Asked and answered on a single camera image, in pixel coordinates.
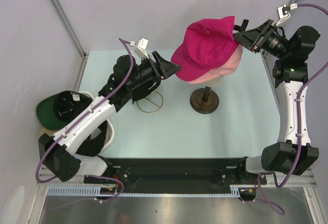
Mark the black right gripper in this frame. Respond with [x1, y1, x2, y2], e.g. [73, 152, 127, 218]
[232, 19, 292, 59]

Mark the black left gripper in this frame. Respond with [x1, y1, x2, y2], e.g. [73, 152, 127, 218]
[127, 51, 181, 90]

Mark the pink sport cap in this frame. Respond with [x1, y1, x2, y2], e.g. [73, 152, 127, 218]
[188, 46, 243, 84]

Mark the magenta mesh cap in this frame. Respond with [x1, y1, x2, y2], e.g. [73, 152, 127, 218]
[171, 15, 241, 82]

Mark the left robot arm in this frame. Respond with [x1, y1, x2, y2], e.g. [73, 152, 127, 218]
[38, 51, 181, 183]

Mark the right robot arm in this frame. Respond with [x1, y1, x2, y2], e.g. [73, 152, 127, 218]
[233, 19, 320, 184]

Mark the black cap with gold lettering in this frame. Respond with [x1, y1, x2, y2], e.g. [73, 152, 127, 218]
[132, 80, 161, 102]

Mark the wooden mannequin head stand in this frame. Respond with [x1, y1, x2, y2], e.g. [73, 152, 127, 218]
[190, 75, 223, 114]

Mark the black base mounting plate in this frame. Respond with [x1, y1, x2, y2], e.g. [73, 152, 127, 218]
[84, 158, 267, 190]

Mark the black cap in basket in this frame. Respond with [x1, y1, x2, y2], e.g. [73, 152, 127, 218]
[76, 121, 108, 157]

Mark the green brim black cap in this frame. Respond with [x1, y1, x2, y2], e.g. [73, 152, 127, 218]
[36, 91, 93, 130]

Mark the white plastic basket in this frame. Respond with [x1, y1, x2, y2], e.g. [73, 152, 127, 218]
[38, 90, 115, 155]

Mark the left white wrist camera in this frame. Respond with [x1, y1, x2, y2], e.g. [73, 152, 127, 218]
[129, 37, 149, 59]

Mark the gold wire hat stand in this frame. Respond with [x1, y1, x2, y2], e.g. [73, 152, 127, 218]
[136, 87, 164, 114]

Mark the left aluminium frame post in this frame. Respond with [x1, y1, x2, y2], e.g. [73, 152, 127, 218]
[49, 0, 86, 59]

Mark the white slotted cable duct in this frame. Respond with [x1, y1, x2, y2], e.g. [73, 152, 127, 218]
[47, 185, 256, 198]

